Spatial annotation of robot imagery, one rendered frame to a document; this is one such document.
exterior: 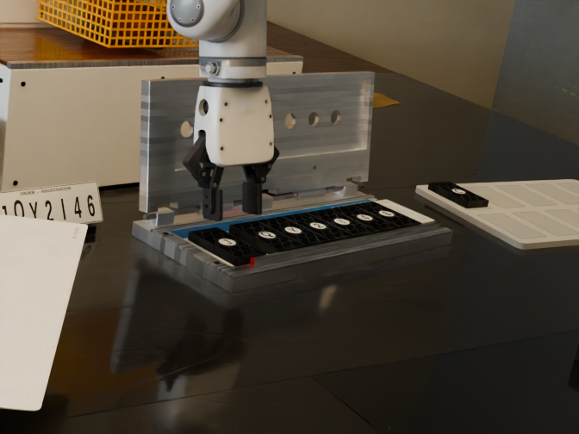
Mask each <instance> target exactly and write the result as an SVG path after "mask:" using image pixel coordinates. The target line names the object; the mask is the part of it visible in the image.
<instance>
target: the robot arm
mask: <svg viewBox="0 0 579 434"><path fill-rule="evenodd" d="M166 12H167V17H168V20H169V22H170V24H171V26H172V27H173V28H174V29H175V30H176V31H177V32H178V33H179V34H181V35H182V36H184V37H186V38H189V39H193V40H199V77H202V78H208V81H203V82H202V85H203V86H200V88H199V92H198V97H197V102H196V115H195V126H194V145H193V146H192V147H191V149H190V151H189V152H188V153H187V155H186V156H185V158H184V160H183V165H184V167H185V168H186V169H187V170H188V171H189V172H190V173H191V175H192V176H193V177H194V178H195V179H196V181H197V182H198V186H199V187H200V188H202V216H203V218H204V219H207V220H215V221H221V220H222V215H223V201H222V199H223V192H222V189H218V188H219V185H220V181H221V176H222V173H223V171H224V168H228V167H237V166H242V168H243V171H244V173H245V176H246V180H247V182H243V183H242V211H243V212H244V213H249V214H256V215H259V214H262V183H265V182H266V176H267V174H268V173H269V171H270V170H271V167H272V165H273V164H274V163H275V161H276V160H277V158H278V156H279V150H278V149H277V148H276V147H275V146H274V132H273V118H272V109H271V99H270V94H269V91H268V87H267V85H263V82H260V81H259V80H258V78H266V46H267V0H167V5H166ZM200 164H203V166H202V167H201V165H200ZM252 167H253V168H254V169H252ZM211 170H214V171H213V174H212V176H210V173H211Z"/></svg>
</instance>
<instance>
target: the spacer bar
mask: <svg viewBox="0 0 579 434"><path fill-rule="evenodd" d="M375 202H376V203H379V204H381V205H383V206H385V207H387V208H390V209H392V210H395V211H396V212H398V213H400V214H404V215H406V216H407V217H410V218H412V219H414V220H417V221H419V222H421V224H426V223H430V222H434V220H433V219H430V218H428V217H426V216H424V215H422V214H419V213H416V212H415V211H413V210H410V209H408V208H405V207H403V206H401V205H399V204H396V203H394V202H392V201H389V200H387V199H385V200H380V201H375Z"/></svg>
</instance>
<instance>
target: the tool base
mask: <svg viewBox="0 0 579 434"><path fill-rule="evenodd" d="M363 187H364V184H363V183H358V184H355V183H351V182H349V181H347V182H346V184H344V185H338V186H335V187H333V188H327V189H326V194H325V195H324V196H320V197H314V198H308V199H302V200H294V199H293V198H297V194H296V193H292V194H286V195H274V196H270V195H267V194H266V193H262V214H259V215H256V214H249V213H244V212H243V211H242V201H234V202H233V209H232V210H229V211H223V215H222V220H221V221H215V220H207V219H204V218H203V216H202V214H201V215H198V214H197V213H199V212H200V208H199V207H197V208H186V209H179V210H173V211H172V210H170V209H169V208H167V207H164V208H158V212H152V213H148V214H144V215H143V220H137V221H134V222H133V229H132V235H133V236H135V237H136V238H137V239H139V240H141V241H143V242H144V243H146V244H148V245H150V246H151V247H153V248H154V249H156V250H158V251H160V252H162V253H164V254H165V255H166V256H168V257H170V258H172V259H174V260H175V261H177V262H179V263H180V264H182V265H183V266H185V267H187V268H189V269H190V270H193V271H194V272H196V273H197V274H198V275H200V276H203V277H204V278H206V279H208V280H209V281H211V282H212V283H214V284H216V285H218V286H219V287H221V288H223V289H225V290H226V291H228V292H229V293H231V294H232V293H236V292H240V291H244V290H248V289H252V288H259V287H263V286H267V285H271V284H275V283H279V282H286V281H290V280H294V279H298V278H302V277H306V276H313V275H317V274H321V273H325V272H329V271H333V270H340V269H344V268H348V267H352V266H356V265H360V264H367V263H371V262H375V261H379V260H383V259H387V258H391V257H398V256H402V255H406V254H410V253H414V252H418V251H424V250H429V249H432V248H437V247H440V246H445V245H450V244H451V237H452V234H453V231H452V230H451V229H449V228H446V227H441V228H437V229H433V230H428V231H424V232H416V233H411V234H407V235H402V236H398V237H394V238H390V239H382V240H378V241H373V242H369V243H364V244H360V245H352V246H347V247H344V248H339V249H335V250H330V251H323V252H318V253H314V254H309V255H305V256H300V257H293V258H289V259H284V260H280V261H276V262H271V263H263V264H259V265H254V266H253V265H252V264H250V263H249V264H244V265H240V266H235V267H231V266H228V265H227V264H225V263H223V262H221V261H220V260H218V259H216V258H214V257H212V256H210V255H209V254H207V253H206V252H204V251H201V250H200V249H198V248H196V247H195V246H193V245H191V244H189V243H187V242H186V241H184V240H182V239H180V238H179V237H177V236H175V235H173V234H172V233H170V230H176V229H181V228H187V227H193V226H202V225H207V224H214V223H219V222H224V221H230V220H240V219H245V218H251V217H256V216H262V215H267V214H277V213H282V212H289V211H294V210H299V209H304V208H315V207H320V206H326V205H331V204H336V203H342V202H352V201H357V200H363V199H369V200H372V201H375V200H377V199H376V198H375V196H373V195H367V194H364V193H362V192H360V191H358V190H357V189H361V188H363ZM163 233H169V235H164V234H163ZM214 262H220V264H215V263H214Z"/></svg>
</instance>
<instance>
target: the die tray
mask: <svg viewBox="0 0 579 434"><path fill-rule="evenodd" d="M455 184H456V185H458V186H460V187H462V188H464V189H467V190H468V191H470V192H473V193H475V194H477V195H479V196H481V197H483V198H485V199H487V200H489V205H488V206H487V207H486V208H464V207H462V206H460V205H458V204H457V203H455V202H453V201H450V200H448V199H446V198H444V197H443V196H441V195H438V194H436V193H434V192H432V191H431V190H429V189H428V185H417V186H416V191H415V193H417V194H419V195H421V196H423V197H425V198H427V199H428V200H429V201H431V202H434V203H436V204H438V205H439V206H441V207H442V208H445V209H447V210H448V211H450V212H452V213H454V214H456V215H457V216H459V217H461V218H463V219H465V220H467V221H468V222H470V223H472V224H474V225H476V226H478V227H480V228H482V229H483V230H485V231H486V232H488V233H491V234H493V235H494V236H496V237H497V238H499V239H502V240H503V241H505V242H507V243H509V244H510V245H512V246H514V247H516V248H519V249H523V250H527V249H538V248H547V247H557V246H567V245H579V181H577V180H574V179H563V180H541V181H519V182H498V183H455Z"/></svg>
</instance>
